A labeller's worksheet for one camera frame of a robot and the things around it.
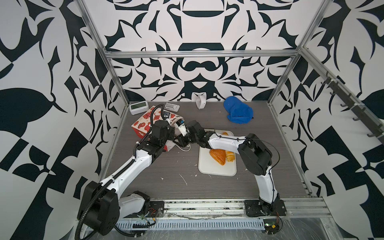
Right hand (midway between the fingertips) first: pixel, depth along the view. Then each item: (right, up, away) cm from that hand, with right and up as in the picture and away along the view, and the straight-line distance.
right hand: (175, 137), depth 89 cm
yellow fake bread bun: (+32, +1, +12) cm, 34 cm away
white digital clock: (-29, +19, +19) cm, 39 cm away
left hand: (-3, +9, -7) cm, 12 cm away
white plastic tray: (+20, -17, +1) cm, 26 cm away
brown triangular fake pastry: (+26, -10, 0) cm, 28 cm away
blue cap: (+44, +15, +22) cm, 51 cm away
